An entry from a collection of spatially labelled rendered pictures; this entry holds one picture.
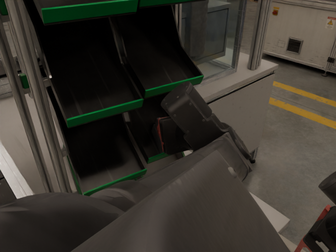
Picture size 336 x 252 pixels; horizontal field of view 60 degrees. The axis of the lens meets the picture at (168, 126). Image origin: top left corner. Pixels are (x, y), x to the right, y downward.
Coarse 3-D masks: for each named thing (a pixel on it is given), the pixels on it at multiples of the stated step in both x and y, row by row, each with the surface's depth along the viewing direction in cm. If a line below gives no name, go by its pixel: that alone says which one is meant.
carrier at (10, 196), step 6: (0, 180) 90; (0, 186) 88; (6, 186) 88; (0, 192) 86; (6, 192) 86; (12, 192) 86; (0, 198) 84; (6, 198) 84; (12, 198) 84; (0, 204) 82
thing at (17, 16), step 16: (16, 0) 43; (16, 16) 44; (176, 16) 64; (0, 32) 59; (16, 32) 45; (0, 48) 59; (32, 48) 47; (32, 64) 49; (16, 80) 64; (32, 80) 49; (16, 96) 65; (32, 96) 52; (48, 112) 54; (32, 128) 71; (48, 128) 56; (32, 144) 73; (48, 144) 57; (48, 176) 80; (64, 176) 62
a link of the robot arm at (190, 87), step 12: (180, 84) 46; (168, 96) 45; (180, 96) 41; (192, 96) 42; (168, 108) 41; (180, 108) 41; (192, 108) 41; (204, 108) 43; (180, 120) 42; (192, 120) 41; (204, 120) 41; (192, 132) 42; (204, 132) 42; (216, 132) 42; (192, 144) 43; (204, 144) 43; (240, 144) 38
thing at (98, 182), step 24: (48, 96) 58; (96, 120) 65; (120, 120) 64; (72, 144) 61; (96, 144) 62; (120, 144) 63; (72, 168) 58; (96, 168) 59; (120, 168) 60; (144, 168) 59
